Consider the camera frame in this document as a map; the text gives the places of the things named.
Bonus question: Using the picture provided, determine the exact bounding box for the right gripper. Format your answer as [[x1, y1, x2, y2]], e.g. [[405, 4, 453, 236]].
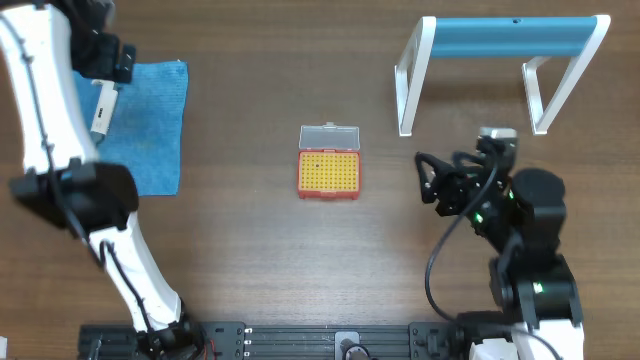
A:
[[414, 151, 502, 218]]

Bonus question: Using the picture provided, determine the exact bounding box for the red and yellow tip box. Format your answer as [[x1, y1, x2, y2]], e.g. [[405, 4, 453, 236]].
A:
[[296, 121, 362, 201]]

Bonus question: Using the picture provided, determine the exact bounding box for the white and blue stand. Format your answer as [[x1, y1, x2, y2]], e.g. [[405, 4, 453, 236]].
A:
[[393, 13, 612, 137]]

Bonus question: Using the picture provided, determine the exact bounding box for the blue cloth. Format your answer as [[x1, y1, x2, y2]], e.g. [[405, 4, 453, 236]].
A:
[[72, 60, 190, 197]]

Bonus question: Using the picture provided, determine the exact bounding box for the mounting rail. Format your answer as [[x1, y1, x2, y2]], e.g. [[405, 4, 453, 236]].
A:
[[77, 321, 501, 360]]

